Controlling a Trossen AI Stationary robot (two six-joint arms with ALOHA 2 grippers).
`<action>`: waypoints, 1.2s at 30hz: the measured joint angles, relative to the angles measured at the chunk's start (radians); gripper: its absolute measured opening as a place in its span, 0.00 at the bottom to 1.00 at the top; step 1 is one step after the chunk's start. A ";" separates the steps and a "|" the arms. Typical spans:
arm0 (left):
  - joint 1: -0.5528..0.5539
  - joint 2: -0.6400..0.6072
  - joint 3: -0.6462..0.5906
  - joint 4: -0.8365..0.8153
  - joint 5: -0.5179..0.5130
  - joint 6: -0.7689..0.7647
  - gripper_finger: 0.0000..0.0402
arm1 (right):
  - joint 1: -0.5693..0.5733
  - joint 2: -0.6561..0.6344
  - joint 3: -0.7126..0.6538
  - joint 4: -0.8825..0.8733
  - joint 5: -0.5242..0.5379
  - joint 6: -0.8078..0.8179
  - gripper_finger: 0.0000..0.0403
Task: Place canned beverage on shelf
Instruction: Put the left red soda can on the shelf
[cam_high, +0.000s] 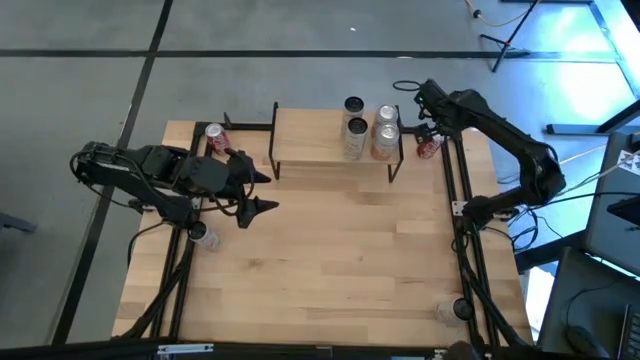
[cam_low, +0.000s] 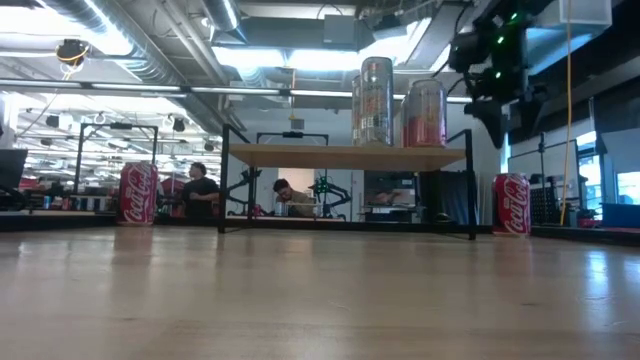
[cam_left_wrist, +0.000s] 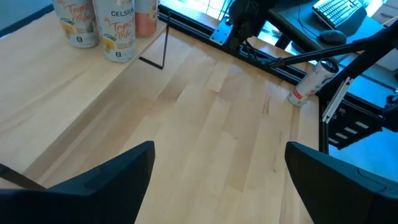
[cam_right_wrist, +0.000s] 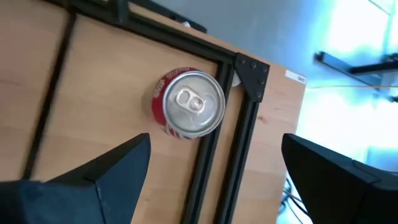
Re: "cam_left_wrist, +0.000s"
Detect black computer mouse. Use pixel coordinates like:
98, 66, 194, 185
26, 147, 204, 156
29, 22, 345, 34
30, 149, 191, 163
318, 29, 348, 46

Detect grey office desk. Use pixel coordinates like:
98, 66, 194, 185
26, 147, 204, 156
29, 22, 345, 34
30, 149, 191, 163
267, 0, 398, 72

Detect white slim beverage can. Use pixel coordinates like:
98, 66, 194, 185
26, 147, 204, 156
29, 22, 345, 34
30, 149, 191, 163
287, 58, 340, 108

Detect orange pink beverage can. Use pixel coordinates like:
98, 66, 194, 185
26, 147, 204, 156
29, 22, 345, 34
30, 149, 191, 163
134, 0, 160, 38

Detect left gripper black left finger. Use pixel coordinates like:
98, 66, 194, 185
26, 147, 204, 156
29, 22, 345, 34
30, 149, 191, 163
0, 140, 156, 224

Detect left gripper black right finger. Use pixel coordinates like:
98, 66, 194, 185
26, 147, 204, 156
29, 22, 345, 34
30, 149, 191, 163
284, 141, 398, 224

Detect black computer keyboard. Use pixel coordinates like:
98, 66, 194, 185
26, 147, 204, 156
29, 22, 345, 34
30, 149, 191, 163
312, 0, 368, 29

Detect wooden shelf black metal legs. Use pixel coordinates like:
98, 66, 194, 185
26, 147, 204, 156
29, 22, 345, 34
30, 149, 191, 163
0, 0, 171, 190

